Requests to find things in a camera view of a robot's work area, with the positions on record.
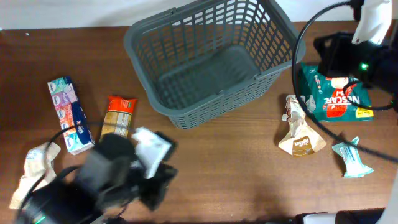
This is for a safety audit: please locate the orange spaghetti packet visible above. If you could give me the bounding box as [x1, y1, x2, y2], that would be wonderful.
[100, 96, 137, 139]

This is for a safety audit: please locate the brown snack bag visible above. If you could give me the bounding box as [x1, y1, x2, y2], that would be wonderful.
[278, 95, 326, 157]

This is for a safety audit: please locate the Kleenex tissue multipack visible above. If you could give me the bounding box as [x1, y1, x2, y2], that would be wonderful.
[47, 77, 94, 155]

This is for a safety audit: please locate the beige crumpled packet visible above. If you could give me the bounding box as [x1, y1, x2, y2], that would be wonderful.
[9, 142, 61, 210]

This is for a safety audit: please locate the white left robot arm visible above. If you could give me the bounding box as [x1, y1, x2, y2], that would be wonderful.
[15, 128, 178, 223]

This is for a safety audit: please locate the grey plastic basket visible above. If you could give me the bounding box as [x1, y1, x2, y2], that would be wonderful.
[124, 0, 305, 129]

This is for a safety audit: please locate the green Nescafe coffee bag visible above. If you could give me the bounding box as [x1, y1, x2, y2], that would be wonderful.
[298, 63, 374, 122]

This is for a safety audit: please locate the teal small sachet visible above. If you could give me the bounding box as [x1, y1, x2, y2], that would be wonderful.
[332, 136, 374, 178]

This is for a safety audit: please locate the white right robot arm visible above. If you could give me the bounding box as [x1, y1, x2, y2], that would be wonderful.
[313, 1, 397, 95]

